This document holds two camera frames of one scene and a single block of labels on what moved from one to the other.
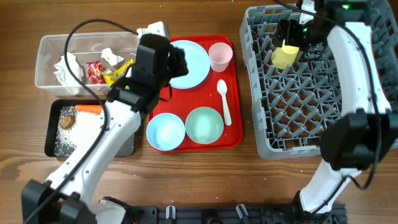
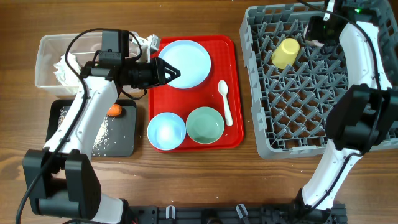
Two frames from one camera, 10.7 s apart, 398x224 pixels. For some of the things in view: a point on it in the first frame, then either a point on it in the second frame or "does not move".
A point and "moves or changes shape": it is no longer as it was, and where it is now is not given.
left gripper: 177,56 → 158,66
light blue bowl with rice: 165,131 does not move
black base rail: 242,214 does not move
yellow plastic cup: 285,56 does not move
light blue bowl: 204,125 does not move
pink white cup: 220,54 moves or changes shape
